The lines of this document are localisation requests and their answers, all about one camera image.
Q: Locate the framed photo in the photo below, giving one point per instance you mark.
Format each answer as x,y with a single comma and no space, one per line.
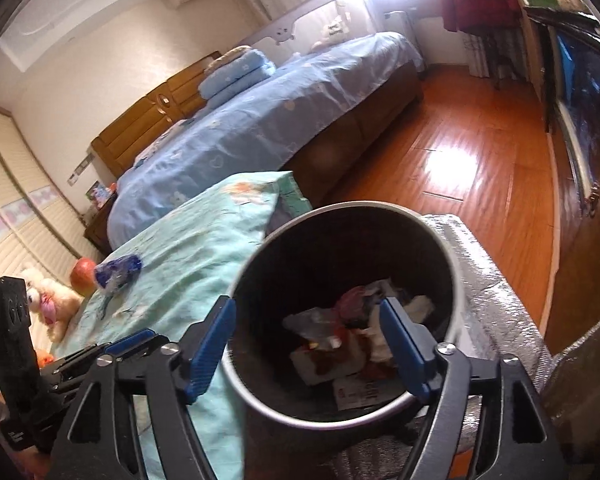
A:
98,194

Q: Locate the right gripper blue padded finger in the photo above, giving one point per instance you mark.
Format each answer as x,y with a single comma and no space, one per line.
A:
412,348
203,346

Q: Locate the teal floral bedsheet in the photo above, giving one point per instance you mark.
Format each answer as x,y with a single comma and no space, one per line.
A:
190,257

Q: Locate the orange toy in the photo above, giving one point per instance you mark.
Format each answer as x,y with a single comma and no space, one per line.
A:
44,358

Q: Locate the grey round trash bin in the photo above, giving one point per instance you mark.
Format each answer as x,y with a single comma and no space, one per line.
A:
326,271

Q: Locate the red apple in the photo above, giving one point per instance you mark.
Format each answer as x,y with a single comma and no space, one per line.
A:
82,277

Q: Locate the folded blue quilt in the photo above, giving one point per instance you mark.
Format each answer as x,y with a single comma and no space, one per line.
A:
233,73

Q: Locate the silver foil mat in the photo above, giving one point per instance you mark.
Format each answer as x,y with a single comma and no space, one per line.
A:
494,322

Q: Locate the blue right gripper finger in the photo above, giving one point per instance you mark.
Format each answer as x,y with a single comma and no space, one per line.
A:
130,344

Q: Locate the blue floral bed cover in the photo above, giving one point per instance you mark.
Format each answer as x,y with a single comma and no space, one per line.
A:
260,129

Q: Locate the red white candy wrapper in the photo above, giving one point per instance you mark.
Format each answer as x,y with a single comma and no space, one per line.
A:
343,357

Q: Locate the cream louvered wardrobe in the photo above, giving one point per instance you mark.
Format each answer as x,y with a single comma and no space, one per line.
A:
38,226

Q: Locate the grey bed guard rail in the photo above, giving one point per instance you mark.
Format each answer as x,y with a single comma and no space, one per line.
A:
292,35

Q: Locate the wooden headboard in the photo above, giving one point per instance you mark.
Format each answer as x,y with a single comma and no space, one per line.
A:
134,130

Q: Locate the blue white snack bag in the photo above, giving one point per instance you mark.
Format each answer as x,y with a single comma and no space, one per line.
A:
114,275

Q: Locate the dark wooden nightstand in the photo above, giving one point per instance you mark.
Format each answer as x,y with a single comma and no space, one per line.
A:
96,229

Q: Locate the cream teddy bear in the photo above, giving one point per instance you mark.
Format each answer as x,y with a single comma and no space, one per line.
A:
54,304

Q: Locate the white plush toy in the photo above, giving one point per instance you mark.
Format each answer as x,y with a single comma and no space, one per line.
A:
335,32

